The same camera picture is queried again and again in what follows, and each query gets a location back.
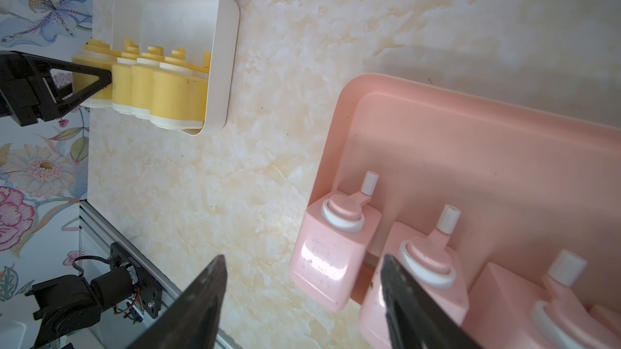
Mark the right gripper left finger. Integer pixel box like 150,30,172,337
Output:
129,255,227,349

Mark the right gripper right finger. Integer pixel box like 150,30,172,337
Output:
380,255,480,349

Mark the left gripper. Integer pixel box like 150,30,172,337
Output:
1,51,113,127

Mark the yellow sharpener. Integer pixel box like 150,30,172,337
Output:
72,38,121,108
112,39,140,115
130,47,164,119
149,48,212,131

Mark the pink sharpener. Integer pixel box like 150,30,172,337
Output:
590,305,621,339
463,250,620,348
358,205,469,348
289,171,382,312

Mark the white storage tray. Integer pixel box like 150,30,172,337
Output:
112,0,240,136

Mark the pink storage tray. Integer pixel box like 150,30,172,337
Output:
310,74,620,310

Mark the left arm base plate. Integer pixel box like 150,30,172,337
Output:
110,242,163,319

